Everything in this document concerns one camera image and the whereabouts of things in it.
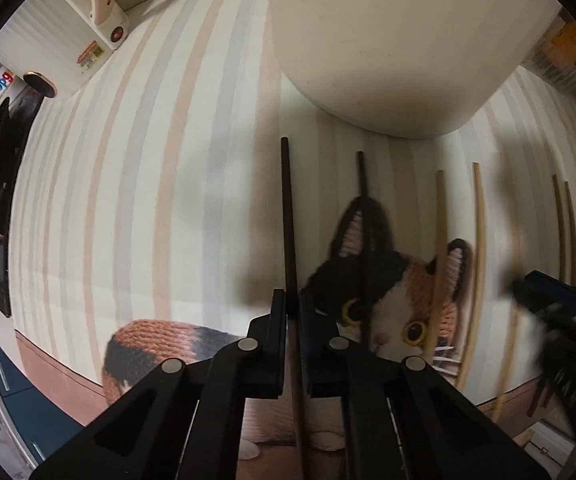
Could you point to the clear plastic bag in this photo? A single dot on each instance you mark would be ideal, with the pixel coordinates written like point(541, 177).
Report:
point(568, 55)

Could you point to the dark wooden chopstick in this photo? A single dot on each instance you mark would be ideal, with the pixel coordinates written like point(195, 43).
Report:
point(288, 210)
point(363, 185)

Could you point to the colourful printed box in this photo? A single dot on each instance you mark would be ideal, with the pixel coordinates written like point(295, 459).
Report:
point(6, 82)

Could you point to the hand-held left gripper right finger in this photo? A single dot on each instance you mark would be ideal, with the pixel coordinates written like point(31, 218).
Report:
point(315, 355)

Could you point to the long wooden spatula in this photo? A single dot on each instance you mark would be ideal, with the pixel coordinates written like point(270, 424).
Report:
point(505, 370)

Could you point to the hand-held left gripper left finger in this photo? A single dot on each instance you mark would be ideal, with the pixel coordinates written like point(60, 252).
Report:
point(275, 340)

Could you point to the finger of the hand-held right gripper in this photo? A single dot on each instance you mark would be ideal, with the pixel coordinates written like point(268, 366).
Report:
point(538, 305)
point(558, 287)

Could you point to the blue cabinet front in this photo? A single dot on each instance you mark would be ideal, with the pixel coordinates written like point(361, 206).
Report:
point(17, 400)

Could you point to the beige round chopstick holder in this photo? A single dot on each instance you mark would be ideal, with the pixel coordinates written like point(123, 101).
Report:
point(393, 50)

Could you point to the white ribbed container pink lid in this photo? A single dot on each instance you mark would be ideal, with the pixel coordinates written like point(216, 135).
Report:
point(42, 45)

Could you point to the black induction cooker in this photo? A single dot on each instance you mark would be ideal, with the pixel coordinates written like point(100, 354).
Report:
point(2, 200)

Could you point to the light bamboo chopstick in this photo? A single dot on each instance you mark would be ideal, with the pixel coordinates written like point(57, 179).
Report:
point(560, 230)
point(480, 240)

